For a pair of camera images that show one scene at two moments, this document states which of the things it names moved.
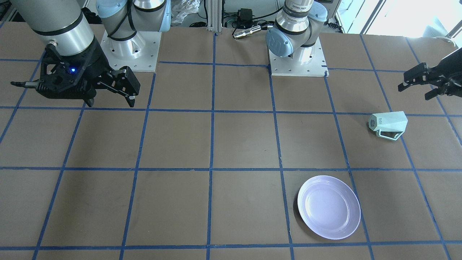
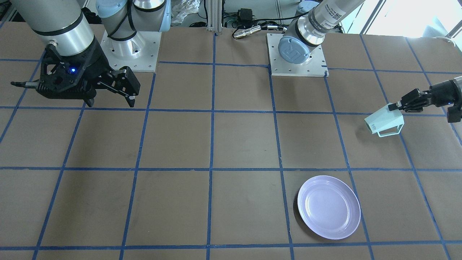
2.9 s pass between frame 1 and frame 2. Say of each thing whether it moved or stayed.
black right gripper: stayed
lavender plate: stayed
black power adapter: stayed
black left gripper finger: moved
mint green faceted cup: moved
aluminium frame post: stayed
